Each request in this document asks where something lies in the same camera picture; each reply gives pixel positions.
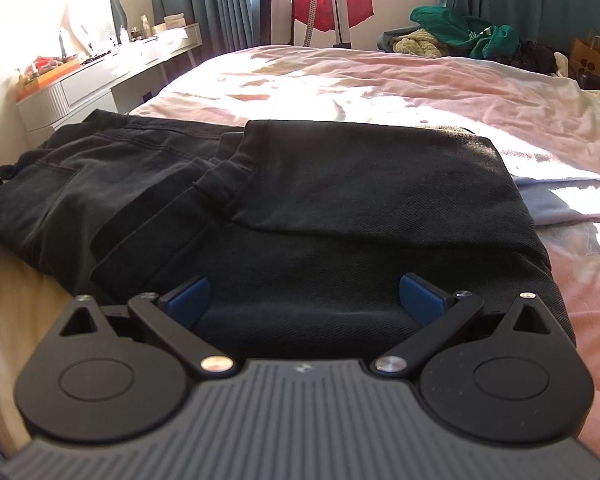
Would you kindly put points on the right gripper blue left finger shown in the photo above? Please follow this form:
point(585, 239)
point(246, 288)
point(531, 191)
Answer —
point(168, 319)

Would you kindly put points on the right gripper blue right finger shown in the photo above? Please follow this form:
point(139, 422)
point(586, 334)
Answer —
point(441, 316)

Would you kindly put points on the black pants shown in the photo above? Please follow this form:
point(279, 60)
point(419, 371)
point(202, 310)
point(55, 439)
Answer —
point(303, 229)

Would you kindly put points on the white dressing table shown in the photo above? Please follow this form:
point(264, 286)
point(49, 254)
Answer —
point(118, 82)

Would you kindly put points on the orange tray with items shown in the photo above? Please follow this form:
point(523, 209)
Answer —
point(42, 73)

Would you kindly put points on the pastel bed sheet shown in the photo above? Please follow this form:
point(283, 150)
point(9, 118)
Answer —
point(545, 128)

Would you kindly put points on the yellow knitted garment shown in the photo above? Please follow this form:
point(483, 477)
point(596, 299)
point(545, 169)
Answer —
point(420, 43)

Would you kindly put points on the black armchair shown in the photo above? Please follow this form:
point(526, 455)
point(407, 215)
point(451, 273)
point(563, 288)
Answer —
point(587, 77)

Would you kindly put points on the green garment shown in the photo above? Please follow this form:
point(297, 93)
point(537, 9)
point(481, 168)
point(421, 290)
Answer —
point(471, 36)

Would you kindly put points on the brown paper bag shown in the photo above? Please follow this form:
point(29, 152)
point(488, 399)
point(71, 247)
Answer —
point(584, 56)

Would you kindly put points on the red garment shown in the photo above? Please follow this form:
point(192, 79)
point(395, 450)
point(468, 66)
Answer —
point(324, 21)

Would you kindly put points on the white air purifier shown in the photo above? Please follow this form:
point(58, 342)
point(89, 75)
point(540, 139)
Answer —
point(277, 22)

